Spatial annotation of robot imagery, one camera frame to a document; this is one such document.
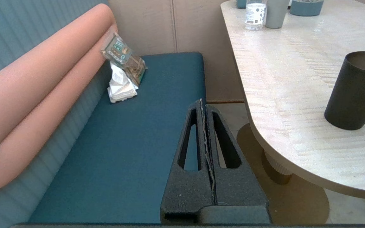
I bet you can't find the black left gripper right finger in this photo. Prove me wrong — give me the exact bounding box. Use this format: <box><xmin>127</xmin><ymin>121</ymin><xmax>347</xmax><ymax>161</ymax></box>
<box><xmin>200</xmin><ymin>104</ymin><xmax>272</xmax><ymax>224</ymax></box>

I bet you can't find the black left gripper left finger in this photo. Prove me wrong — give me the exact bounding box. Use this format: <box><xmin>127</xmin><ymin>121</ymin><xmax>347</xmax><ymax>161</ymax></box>
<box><xmin>160</xmin><ymin>99</ymin><xmax>216</xmax><ymax>224</ymax></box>

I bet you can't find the black cup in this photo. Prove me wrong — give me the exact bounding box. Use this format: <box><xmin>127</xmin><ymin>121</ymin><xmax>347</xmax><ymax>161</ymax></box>
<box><xmin>324</xmin><ymin>51</ymin><xmax>365</xmax><ymax>130</ymax></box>

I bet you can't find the grey-blue cup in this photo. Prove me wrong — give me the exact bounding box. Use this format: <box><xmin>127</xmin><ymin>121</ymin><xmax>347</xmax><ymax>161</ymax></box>
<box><xmin>265</xmin><ymin>0</ymin><xmax>290</xmax><ymax>29</ymax></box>

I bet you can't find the dark teal seat cushion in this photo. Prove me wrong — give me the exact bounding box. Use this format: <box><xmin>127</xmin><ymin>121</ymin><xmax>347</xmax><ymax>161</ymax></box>
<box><xmin>27</xmin><ymin>52</ymin><xmax>207</xmax><ymax>224</ymax></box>

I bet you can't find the crumpled white tissue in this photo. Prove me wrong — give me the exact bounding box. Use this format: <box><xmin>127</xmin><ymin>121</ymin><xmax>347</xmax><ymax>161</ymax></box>
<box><xmin>107</xmin><ymin>62</ymin><xmax>138</xmax><ymax>103</ymax></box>

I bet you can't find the pink bolster cushion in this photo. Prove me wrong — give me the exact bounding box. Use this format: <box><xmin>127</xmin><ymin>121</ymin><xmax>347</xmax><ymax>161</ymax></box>
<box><xmin>0</xmin><ymin>3</ymin><xmax>118</xmax><ymax>159</ymax></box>
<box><xmin>0</xmin><ymin>25</ymin><xmax>119</xmax><ymax>193</ymax></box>

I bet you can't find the clear plastic bottle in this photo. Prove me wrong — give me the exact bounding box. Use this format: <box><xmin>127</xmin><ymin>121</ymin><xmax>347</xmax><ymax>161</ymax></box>
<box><xmin>245</xmin><ymin>0</ymin><xmax>267</xmax><ymax>31</ymax></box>

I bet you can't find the small blue drip tray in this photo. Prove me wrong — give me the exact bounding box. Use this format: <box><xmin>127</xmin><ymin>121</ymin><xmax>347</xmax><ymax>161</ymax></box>
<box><xmin>290</xmin><ymin>0</ymin><xmax>324</xmax><ymax>16</ymax></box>

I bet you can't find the ribbed grey-blue bench backrest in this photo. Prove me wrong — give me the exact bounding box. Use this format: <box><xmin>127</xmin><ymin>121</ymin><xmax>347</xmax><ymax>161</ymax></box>
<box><xmin>0</xmin><ymin>0</ymin><xmax>113</xmax><ymax>228</ymax></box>

